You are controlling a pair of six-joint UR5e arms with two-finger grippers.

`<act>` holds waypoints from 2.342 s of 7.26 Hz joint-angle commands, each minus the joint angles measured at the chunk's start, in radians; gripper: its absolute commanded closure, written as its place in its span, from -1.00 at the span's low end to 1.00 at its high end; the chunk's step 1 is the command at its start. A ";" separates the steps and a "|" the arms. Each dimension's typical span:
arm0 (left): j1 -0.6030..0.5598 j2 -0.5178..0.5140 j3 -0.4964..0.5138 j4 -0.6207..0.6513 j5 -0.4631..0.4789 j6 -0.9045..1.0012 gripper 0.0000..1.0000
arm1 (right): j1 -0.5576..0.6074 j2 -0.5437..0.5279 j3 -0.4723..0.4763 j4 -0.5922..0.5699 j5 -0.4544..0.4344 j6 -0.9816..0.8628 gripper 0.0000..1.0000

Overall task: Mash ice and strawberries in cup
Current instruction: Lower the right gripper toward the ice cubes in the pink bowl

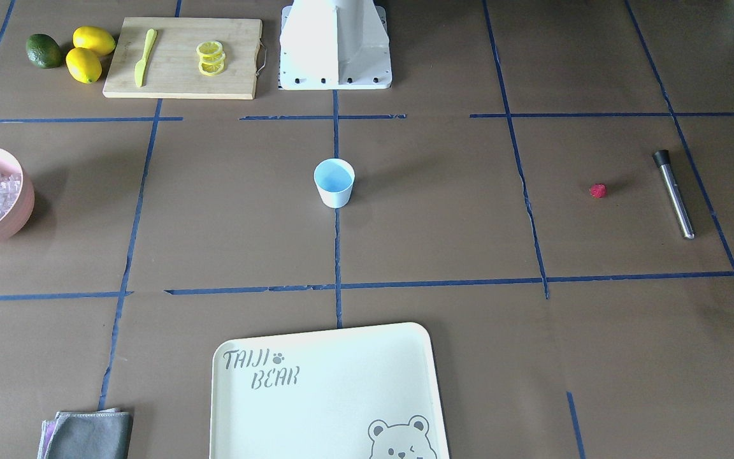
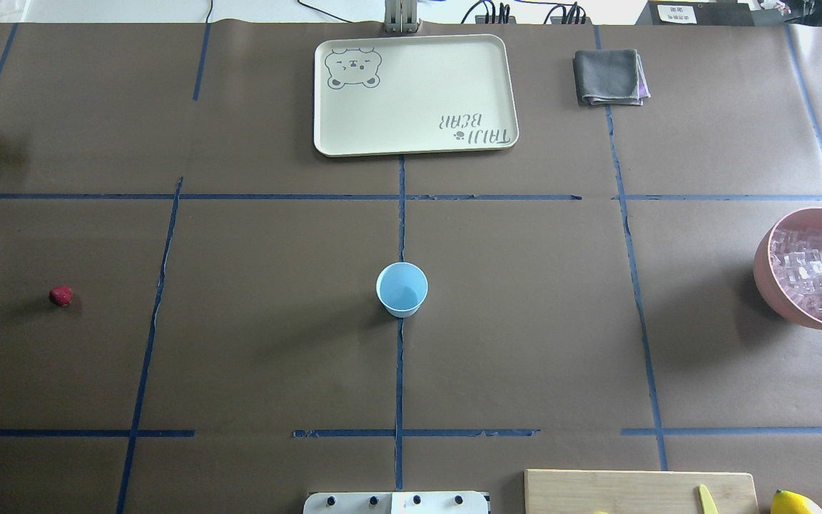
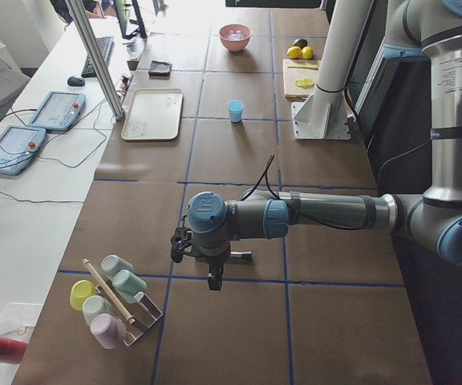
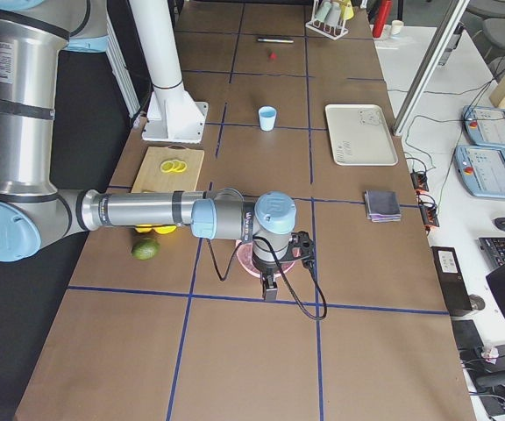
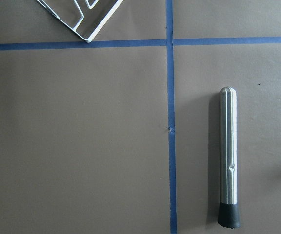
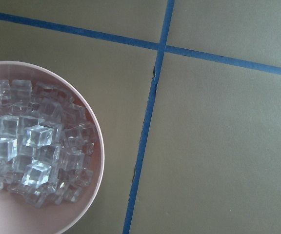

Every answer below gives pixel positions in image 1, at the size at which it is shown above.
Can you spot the light blue plastic cup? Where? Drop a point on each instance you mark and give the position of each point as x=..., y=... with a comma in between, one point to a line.
x=334, y=179

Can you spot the cream bear tray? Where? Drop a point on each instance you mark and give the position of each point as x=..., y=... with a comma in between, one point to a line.
x=363, y=392

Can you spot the lemon slices stack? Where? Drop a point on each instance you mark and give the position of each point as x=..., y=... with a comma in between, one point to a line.
x=211, y=58

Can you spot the red strawberry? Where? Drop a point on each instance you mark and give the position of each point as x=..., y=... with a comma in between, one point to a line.
x=598, y=191

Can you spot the wooden cutting board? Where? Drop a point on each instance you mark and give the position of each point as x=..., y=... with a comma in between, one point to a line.
x=172, y=70

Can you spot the yellow plastic knife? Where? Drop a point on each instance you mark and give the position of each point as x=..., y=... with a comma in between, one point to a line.
x=140, y=66

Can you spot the steel muddler black tip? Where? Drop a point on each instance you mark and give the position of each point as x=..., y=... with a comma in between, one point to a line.
x=662, y=161

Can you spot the yellow lemon lower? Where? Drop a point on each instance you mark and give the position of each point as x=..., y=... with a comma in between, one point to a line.
x=84, y=65

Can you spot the yellow lemon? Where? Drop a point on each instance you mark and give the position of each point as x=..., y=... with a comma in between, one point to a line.
x=84, y=65
x=99, y=40

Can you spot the yellow lemon upper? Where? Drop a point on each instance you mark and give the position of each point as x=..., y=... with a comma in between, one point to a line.
x=99, y=40

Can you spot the green avocado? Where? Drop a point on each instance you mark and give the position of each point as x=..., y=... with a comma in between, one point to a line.
x=43, y=51

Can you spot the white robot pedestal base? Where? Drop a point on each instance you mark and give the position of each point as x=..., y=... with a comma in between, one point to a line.
x=334, y=45

